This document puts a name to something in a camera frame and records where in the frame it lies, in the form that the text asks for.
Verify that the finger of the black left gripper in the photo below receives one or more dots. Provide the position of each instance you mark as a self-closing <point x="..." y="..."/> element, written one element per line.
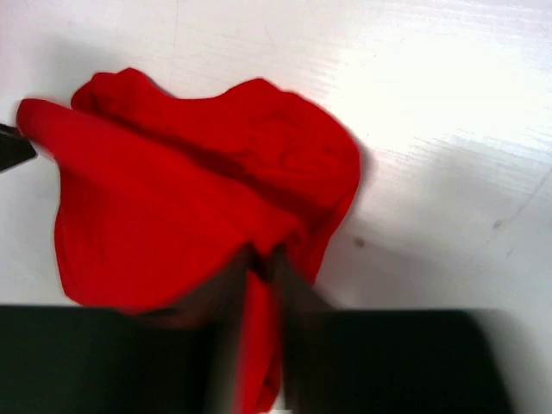
<point x="15" y="149"/>

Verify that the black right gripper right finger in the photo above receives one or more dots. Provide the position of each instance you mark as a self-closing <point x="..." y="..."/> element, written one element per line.
<point x="381" y="361"/>

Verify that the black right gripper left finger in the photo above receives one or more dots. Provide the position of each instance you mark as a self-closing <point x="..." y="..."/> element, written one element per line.
<point x="179" y="359"/>

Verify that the red t-shirt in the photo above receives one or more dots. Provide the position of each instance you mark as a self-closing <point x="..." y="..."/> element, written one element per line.
<point x="158" y="193"/>

